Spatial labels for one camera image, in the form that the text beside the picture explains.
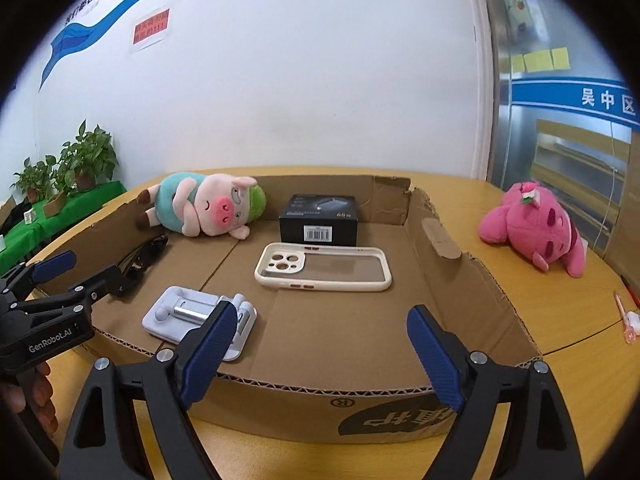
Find small black product box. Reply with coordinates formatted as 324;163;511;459
278;194;359;247

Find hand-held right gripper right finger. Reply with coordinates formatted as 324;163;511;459
406;304;586;480

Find red wall notice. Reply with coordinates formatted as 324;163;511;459
131;7;171;53

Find white clear phone case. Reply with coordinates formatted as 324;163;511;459
254;242;393;292

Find cartoon sticker on glass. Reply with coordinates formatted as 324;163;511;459
502;0;533;41

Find pink plastic spoon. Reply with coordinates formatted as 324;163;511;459
614;290;637;345

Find small cardboard box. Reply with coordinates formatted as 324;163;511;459
44;191;68;217

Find wooden desk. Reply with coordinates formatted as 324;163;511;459
22;166;640;480

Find green covered side table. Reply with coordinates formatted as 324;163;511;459
0;180;128;276

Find small potted green plant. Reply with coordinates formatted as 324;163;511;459
10;155;58;204

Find white folding phone stand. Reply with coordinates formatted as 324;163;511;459
141;285;258;362

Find large cardboard box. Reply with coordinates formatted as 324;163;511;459
27;174;543;445

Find black sunglasses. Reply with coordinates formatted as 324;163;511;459
107;235;170;301

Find pink plush toy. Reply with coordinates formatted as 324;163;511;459
477;180;591;279

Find large potted green plant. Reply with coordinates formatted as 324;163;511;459
57;120;121;193

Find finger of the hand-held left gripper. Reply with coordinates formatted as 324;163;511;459
15;264;126;318
0;251;78;306

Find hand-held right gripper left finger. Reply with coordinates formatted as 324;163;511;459
59;296;239;480

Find pig plush toy green back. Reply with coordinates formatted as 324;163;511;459
134;172;268;241

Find blue wall decal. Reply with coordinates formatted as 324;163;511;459
37;0;381;93

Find person's left hand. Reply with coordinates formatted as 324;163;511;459
0;362;58;429

